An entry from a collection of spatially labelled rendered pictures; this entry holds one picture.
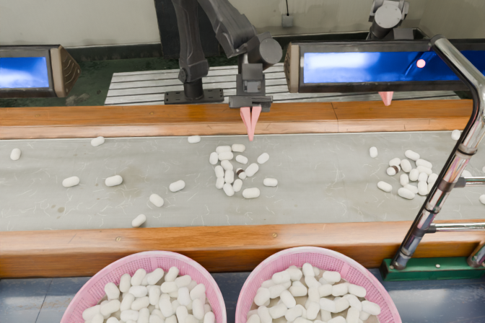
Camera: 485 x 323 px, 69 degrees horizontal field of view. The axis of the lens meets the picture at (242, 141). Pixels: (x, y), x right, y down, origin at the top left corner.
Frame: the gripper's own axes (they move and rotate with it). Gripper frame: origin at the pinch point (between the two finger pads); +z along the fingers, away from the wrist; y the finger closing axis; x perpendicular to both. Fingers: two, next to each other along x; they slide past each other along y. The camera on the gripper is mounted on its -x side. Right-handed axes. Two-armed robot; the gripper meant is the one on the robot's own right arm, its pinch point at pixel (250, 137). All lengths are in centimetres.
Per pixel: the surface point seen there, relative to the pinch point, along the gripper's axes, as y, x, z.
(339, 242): 16.0, -12.4, 22.3
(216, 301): -7.4, -17.5, 31.0
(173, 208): -17.3, -3.2, 15.9
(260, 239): 0.8, -11.5, 21.5
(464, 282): 42, -8, 31
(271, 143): 5.9, 10.2, 0.2
